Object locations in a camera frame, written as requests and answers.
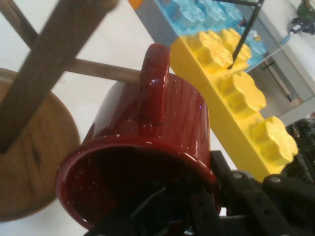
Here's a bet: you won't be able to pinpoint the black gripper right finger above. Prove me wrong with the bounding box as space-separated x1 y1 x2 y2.
210 150 315 236

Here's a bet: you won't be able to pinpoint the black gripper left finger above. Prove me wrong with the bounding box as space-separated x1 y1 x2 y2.
93 180 222 236

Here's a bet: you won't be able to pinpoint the red speckled mug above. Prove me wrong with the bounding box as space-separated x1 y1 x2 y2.
55 43 222 232

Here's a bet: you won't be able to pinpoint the dark speckled background object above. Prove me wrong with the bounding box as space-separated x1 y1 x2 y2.
282 117 315 184

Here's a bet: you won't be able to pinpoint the big yellow toy brick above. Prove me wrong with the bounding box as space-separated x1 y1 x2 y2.
169 28 300 183

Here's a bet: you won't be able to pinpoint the brown wooden mug tree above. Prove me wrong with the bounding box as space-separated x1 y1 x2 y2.
0 0 144 223

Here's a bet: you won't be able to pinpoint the black tripod legs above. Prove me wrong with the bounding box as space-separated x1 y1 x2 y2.
211 0 267 70

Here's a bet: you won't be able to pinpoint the big blue toy brick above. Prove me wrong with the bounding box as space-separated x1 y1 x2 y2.
154 0 286 69

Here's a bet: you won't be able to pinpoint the green background object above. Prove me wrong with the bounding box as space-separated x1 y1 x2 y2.
289 0 315 35

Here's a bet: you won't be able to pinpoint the big orange toy brick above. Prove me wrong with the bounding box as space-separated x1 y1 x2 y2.
127 0 144 11

